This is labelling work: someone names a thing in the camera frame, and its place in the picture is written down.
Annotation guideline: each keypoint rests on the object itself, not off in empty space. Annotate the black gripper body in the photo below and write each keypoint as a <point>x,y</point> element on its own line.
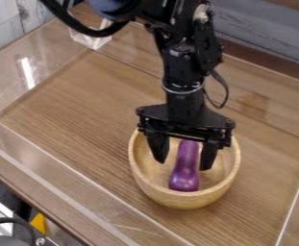
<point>183,117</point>

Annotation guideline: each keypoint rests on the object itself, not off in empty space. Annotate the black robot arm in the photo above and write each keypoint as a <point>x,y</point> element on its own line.
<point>180,25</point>

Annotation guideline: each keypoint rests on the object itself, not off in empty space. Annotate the brown wooden bowl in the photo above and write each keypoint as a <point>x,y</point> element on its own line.
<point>152,175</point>

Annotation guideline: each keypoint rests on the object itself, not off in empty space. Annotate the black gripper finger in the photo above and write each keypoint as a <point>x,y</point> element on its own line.
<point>207,156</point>
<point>159,146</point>

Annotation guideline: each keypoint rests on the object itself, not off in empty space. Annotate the clear acrylic corner bracket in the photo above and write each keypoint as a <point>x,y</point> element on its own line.
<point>92,42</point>

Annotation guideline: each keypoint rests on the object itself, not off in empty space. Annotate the yellow tag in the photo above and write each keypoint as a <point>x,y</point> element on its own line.
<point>39,223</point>

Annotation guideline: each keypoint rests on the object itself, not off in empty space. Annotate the clear acrylic tray wall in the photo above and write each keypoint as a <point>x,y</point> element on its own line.
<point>83,208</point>

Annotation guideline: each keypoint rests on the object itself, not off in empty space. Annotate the purple toy eggplant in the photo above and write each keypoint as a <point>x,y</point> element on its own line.
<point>184,177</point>

